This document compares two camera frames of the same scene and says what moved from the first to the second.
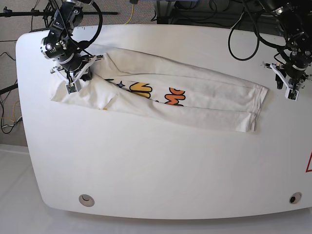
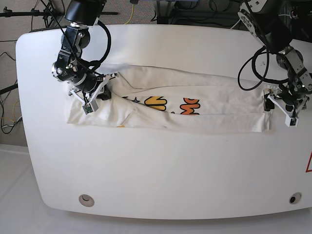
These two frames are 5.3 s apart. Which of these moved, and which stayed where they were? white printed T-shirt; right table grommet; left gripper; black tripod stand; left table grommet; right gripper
Moved: right gripper; white printed T-shirt; left gripper
Stayed: right table grommet; left table grommet; black tripod stand
